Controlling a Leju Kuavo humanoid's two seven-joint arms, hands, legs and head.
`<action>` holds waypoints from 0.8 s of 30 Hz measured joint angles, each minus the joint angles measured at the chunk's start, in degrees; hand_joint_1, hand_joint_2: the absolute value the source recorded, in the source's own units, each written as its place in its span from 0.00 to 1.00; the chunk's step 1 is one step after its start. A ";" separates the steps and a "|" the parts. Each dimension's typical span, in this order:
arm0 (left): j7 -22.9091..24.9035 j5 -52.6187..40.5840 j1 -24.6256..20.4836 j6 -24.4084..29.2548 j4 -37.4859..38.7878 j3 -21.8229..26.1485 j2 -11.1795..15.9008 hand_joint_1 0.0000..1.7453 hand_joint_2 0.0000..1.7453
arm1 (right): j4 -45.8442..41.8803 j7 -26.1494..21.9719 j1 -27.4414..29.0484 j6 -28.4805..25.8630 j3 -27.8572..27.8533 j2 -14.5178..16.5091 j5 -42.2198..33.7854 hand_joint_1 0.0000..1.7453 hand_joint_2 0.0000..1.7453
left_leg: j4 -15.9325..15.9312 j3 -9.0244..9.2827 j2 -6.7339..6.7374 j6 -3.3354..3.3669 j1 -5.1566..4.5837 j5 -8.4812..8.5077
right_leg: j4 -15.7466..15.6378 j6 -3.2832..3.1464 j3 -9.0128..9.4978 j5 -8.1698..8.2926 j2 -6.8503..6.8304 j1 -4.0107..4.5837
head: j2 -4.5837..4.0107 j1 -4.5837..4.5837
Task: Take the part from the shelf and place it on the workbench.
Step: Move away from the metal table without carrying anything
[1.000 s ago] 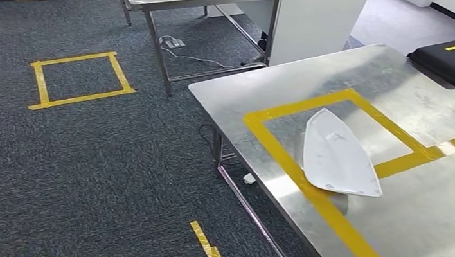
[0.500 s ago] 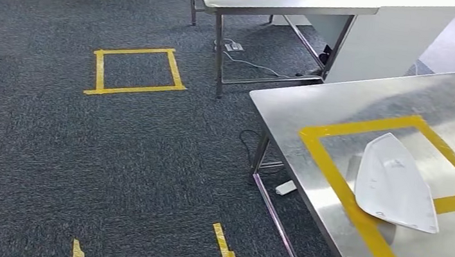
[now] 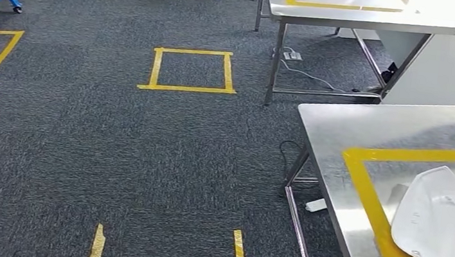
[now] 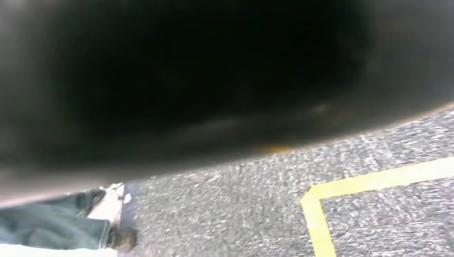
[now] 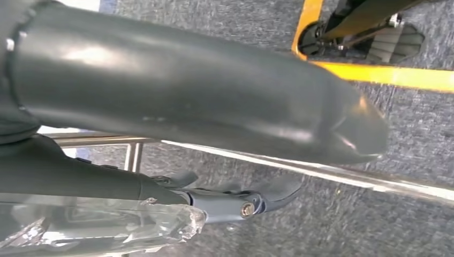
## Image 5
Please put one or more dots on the stainless steel workbench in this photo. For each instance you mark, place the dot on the stainless steel workbench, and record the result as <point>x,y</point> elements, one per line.
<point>319,175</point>

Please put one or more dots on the clear plastic film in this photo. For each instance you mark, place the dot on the clear plastic film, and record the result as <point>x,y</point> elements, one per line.
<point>106,227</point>

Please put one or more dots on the yellow floor tape corner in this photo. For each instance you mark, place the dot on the yellow floor tape corner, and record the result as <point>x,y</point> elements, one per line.
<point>390,76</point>

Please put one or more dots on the robot leg with foot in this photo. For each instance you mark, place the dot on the robot leg with foot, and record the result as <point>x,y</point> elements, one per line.
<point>393,44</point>

